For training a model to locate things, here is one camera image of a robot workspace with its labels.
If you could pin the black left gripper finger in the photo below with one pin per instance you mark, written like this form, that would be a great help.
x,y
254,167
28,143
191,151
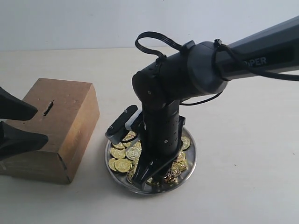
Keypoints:
x,y
14,141
14,108

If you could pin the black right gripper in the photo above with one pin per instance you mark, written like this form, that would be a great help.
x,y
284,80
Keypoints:
x,y
160,145

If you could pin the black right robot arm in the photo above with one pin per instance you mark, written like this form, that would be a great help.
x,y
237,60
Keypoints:
x,y
199,70

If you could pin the wooden coin box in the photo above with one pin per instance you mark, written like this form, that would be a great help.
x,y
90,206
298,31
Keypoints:
x,y
67,114

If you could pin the gold coin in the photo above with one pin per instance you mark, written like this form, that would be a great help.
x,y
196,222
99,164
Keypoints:
x,y
122,165
186,142
118,153
133,153

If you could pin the round metal plate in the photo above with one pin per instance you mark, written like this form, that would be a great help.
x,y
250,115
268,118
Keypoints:
x,y
186,162

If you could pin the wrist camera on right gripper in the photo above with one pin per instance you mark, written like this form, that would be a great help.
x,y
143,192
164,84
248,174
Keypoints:
x,y
129,120

